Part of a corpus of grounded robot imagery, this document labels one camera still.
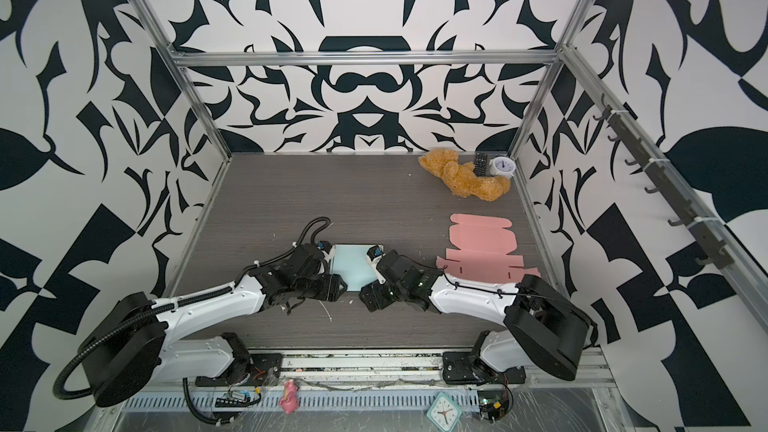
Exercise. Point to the circuit board right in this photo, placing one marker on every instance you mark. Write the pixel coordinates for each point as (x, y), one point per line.
(494, 405)

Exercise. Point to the brown teddy bear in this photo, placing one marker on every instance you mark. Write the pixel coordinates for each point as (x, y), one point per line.
(461, 179)

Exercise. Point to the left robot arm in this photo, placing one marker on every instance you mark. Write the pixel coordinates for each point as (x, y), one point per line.
(144, 341)

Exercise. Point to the teal square clock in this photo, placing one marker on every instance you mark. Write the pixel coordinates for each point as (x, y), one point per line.
(444, 412)

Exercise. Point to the pink paper box blank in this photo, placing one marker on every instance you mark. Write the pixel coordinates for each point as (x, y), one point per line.
(483, 250)

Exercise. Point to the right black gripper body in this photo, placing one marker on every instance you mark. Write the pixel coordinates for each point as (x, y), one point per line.
(384, 295)

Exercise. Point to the black remote control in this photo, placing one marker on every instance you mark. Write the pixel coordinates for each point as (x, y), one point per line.
(480, 164)

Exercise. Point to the black coat hook rail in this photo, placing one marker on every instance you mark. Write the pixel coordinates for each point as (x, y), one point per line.
(690, 214)

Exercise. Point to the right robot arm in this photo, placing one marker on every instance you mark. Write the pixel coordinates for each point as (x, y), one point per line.
(538, 327)

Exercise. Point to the pink small toy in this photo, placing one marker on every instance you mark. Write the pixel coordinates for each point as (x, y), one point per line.
(289, 401)

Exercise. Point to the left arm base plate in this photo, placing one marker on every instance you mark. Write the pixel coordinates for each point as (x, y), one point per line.
(255, 371)

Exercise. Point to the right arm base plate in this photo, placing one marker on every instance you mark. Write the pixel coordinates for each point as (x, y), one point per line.
(463, 368)

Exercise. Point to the white round alarm clock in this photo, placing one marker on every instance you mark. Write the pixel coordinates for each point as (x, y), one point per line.
(502, 166)

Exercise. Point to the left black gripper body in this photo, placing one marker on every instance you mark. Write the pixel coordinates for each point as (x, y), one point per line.
(323, 289)

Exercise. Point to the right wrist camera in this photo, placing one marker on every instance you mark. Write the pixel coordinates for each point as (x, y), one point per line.
(373, 256)

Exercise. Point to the light blue paper box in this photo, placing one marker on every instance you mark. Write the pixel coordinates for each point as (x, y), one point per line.
(349, 261)

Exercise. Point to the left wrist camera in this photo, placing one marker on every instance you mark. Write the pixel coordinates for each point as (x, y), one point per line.
(326, 248)

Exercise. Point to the green circuit board left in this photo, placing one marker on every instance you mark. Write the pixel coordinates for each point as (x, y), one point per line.
(239, 399)

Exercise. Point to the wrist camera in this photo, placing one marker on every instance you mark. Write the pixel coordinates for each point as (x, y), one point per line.
(326, 248)
(373, 256)

